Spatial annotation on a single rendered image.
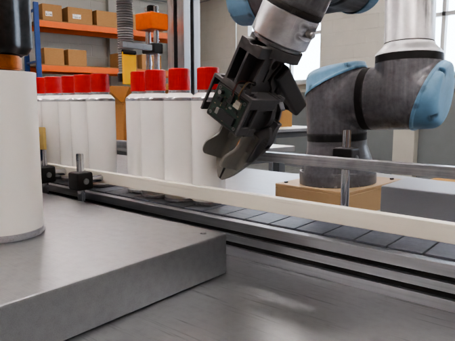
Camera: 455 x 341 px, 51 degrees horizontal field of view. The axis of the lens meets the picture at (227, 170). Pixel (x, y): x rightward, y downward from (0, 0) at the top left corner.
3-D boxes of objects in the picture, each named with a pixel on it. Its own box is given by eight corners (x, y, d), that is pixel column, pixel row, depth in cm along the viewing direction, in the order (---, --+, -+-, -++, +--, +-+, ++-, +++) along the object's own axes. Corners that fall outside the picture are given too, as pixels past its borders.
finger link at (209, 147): (185, 169, 69) (208, 113, 65) (212, 165, 74) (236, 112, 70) (199, 182, 68) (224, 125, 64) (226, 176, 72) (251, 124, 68)
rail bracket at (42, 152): (34, 214, 88) (30, 149, 86) (65, 209, 93) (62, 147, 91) (44, 217, 86) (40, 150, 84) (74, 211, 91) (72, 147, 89)
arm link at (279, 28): (286, 3, 64) (334, 29, 60) (271, 35, 66) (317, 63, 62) (252, -8, 58) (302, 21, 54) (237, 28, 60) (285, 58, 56)
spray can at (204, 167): (185, 201, 75) (183, 67, 72) (211, 197, 78) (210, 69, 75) (205, 208, 71) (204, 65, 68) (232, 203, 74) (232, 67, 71)
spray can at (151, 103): (136, 195, 80) (133, 70, 78) (163, 191, 84) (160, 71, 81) (151, 199, 76) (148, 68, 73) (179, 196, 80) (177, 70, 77)
